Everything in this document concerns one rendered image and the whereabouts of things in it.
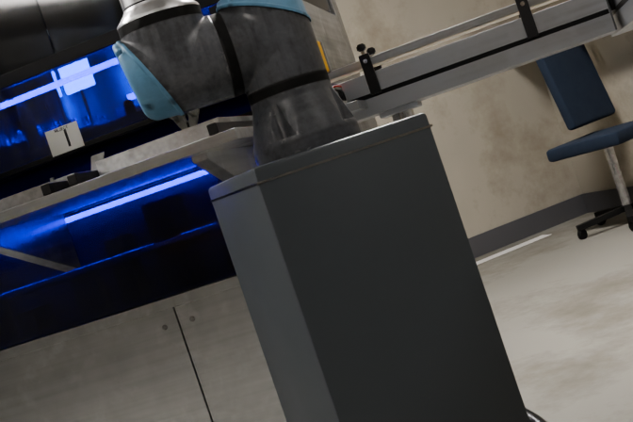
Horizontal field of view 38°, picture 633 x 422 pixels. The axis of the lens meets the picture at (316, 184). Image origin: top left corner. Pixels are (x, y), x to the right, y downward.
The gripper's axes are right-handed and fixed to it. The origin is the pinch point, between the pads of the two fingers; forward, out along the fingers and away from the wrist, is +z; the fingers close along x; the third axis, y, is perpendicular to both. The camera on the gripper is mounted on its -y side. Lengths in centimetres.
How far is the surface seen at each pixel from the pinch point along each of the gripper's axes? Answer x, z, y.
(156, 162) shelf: -4.5, 4.8, 9.8
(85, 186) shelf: -19.2, 4.6, 9.9
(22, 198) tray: -40.4, 1.4, -4.1
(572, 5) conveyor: 74, 0, -41
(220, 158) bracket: 2.5, 7.3, -3.0
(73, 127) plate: -38.1, -11.9, -30.1
